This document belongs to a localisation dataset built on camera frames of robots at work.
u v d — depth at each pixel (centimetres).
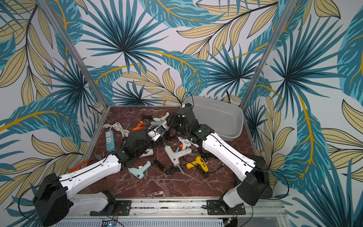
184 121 54
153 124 103
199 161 88
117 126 104
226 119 114
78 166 87
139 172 84
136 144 57
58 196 39
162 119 109
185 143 95
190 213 73
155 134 64
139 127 104
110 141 96
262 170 41
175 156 88
